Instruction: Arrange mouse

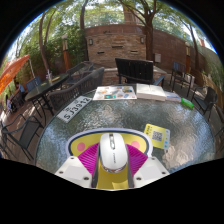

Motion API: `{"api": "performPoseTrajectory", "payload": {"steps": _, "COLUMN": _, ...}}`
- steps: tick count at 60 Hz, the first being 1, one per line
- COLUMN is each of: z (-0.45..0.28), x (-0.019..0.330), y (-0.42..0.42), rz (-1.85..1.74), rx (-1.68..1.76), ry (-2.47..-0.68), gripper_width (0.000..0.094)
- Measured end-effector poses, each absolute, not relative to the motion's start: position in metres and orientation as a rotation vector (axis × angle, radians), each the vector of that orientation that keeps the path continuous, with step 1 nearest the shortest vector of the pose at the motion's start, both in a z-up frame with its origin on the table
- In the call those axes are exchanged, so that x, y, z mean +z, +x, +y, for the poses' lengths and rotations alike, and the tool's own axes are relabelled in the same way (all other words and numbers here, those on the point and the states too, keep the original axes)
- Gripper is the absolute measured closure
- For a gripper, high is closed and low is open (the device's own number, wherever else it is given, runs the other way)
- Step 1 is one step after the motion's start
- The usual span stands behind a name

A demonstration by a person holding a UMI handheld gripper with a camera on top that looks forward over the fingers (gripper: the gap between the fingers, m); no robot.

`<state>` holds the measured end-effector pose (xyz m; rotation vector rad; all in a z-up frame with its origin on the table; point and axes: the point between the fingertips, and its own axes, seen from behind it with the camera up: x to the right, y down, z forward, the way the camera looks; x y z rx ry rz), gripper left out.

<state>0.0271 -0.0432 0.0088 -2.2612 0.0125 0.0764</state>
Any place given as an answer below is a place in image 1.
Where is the dark wicker armchair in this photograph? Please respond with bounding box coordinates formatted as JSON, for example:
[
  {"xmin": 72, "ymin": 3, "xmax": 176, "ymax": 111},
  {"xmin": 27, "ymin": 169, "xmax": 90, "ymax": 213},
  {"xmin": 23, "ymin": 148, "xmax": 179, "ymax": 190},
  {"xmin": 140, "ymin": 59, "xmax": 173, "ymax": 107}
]
[{"xmin": 48, "ymin": 66, "xmax": 106, "ymax": 113}]

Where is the clear bottle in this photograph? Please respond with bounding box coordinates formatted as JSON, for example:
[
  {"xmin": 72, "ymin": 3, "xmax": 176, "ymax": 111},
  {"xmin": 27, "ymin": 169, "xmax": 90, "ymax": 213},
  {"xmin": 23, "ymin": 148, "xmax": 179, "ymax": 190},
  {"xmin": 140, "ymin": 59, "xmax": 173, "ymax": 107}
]
[{"xmin": 46, "ymin": 69, "xmax": 54, "ymax": 83}]

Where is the dark round patio table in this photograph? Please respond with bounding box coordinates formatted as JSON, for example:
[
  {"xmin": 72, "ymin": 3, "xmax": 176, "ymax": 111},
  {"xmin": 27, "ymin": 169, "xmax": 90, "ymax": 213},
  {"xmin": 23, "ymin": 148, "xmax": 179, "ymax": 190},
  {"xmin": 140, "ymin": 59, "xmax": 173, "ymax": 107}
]
[{"xmin": 24, "ymin": 73, "xmax": 69, "ymax": 116}]

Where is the thin white booklet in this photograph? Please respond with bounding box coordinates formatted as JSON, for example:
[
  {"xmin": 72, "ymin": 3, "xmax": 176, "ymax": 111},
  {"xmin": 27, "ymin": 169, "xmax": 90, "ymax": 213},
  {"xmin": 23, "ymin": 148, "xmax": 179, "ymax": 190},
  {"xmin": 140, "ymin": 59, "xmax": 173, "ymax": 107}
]
[{"xmin": 164, "ymin": 91, "xmax": 183, "ymax": 103}]

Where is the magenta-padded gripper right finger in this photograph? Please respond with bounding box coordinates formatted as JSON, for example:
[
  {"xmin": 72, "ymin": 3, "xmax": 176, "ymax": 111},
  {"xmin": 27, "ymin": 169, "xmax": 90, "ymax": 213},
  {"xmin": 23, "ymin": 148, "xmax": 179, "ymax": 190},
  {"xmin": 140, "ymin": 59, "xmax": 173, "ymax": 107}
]
[{"xmin": 125, "ymin": 143, "xmax": 170, "ymax": 189}]

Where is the small green box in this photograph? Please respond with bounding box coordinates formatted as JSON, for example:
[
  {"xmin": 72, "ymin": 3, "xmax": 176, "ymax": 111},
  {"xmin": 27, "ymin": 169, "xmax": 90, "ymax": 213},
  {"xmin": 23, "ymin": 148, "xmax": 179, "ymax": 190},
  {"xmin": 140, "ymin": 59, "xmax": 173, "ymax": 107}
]
[{"xmin": 180, "ymin": 97, "xmax": 195, "ymax": 110}]

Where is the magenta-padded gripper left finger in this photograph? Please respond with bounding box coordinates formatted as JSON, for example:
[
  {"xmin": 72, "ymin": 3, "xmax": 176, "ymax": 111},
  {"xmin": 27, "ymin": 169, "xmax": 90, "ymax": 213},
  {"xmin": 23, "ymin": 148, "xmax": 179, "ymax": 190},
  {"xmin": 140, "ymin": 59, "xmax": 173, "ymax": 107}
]
[{"xmin": 54, "ymin": 143, "xmax": 101, "ymax": 188}]

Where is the white licence plate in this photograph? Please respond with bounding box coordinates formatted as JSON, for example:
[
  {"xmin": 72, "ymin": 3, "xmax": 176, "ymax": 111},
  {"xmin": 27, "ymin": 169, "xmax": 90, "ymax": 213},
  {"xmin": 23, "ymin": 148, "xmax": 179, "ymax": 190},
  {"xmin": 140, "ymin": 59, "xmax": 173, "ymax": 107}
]
[{"xmin": 55, "ymin": 95, "xmax": 93, "ymax": 124}]

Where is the orange patio umbrella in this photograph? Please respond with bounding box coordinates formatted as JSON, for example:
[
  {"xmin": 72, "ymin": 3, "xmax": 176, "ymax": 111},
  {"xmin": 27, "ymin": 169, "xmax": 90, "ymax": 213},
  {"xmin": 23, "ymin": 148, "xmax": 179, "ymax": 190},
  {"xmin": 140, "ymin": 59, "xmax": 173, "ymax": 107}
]
[{"xmin": 0, "ymin": 54, "xmax": 31, "ymax": 96}]

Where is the wooden lamp post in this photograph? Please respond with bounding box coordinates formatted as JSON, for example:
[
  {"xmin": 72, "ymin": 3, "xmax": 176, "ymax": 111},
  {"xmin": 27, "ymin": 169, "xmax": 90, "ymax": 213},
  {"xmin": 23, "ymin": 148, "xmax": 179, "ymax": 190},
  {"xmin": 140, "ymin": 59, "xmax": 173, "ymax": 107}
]
[
  {"xmin": 184, "ymin": 41, "xmax": 192, "ymax": 74},
  {"xmin": 61, "ymin": 33, "xmax": 71, "ymax": 71}
]

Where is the white computer mouse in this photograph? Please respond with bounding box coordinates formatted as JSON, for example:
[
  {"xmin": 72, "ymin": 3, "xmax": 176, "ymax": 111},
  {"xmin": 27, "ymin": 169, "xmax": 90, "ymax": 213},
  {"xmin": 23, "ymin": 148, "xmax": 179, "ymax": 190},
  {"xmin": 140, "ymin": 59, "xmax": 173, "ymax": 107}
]
[{"xmin": 99, "ymin": 132, "xmax": 128, "ymax": 174}]

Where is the black slatted bench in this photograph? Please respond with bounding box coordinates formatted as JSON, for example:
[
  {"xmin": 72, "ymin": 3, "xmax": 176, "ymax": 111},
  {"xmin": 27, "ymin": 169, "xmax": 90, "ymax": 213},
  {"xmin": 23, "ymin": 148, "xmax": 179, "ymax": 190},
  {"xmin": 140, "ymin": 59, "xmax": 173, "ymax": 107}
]
[{"xmin": 114, "ymin": 57, "xmax": 166, "ymax": 88}]

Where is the dark metal patio chair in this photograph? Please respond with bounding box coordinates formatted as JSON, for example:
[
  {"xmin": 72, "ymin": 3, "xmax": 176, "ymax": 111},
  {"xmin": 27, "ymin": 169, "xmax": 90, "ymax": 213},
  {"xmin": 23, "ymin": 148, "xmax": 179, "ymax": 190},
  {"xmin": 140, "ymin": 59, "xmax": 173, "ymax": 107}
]
[{"xmin": 66, "ymin": 60, "xmax": 95, "ymax": 84}]

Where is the colourful sticker sheet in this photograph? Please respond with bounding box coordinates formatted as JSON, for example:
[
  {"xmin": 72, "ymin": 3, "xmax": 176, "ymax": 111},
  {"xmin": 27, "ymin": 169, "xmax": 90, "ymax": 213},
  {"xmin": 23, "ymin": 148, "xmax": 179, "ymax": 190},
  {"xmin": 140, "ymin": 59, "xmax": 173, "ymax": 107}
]
[{"xmin": 92, "ymin": 85, "xmax": 138, "ymax": 101}]

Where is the thick white book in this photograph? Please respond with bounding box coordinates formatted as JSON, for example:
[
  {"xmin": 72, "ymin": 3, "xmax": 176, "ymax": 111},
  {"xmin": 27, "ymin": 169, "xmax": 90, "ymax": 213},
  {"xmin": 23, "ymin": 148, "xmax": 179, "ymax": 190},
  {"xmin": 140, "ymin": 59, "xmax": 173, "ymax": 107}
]
[{"xmin": 135, "ymin": 83, "xmax": 167, "ymax": 102}]

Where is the yellow printed card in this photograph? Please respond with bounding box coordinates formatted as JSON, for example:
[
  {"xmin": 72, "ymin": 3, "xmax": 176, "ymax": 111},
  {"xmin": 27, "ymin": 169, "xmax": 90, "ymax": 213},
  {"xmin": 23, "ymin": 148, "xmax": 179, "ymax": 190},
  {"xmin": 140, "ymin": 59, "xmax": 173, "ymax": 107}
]
[{"xmin": 143, "ymin": 123, "xmax": 171, "ymax": 151}]

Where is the black mesh patio chair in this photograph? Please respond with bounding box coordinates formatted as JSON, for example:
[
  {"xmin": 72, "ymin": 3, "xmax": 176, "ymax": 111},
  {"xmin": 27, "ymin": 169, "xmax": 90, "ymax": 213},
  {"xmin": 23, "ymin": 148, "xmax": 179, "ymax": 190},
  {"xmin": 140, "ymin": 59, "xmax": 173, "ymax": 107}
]
[
  {"xmin": 191, "ymin": 86, "xmax": 219, "ymax": 121},
  {"xmin": 0, "ymin": 114, "xmax": 44, "ymax": 161}
]

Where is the blue patio chair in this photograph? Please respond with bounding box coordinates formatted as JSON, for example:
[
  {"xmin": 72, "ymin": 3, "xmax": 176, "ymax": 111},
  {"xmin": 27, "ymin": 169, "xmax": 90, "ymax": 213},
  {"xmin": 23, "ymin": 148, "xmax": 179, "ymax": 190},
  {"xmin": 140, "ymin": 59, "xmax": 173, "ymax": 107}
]
[
  {"xmin": 169, "ymin": 61, "xmax": 188, "ymax": 91},
  {"xmin": 25, "ymin": 76, "xmax": 43, "ymax": 93}
]

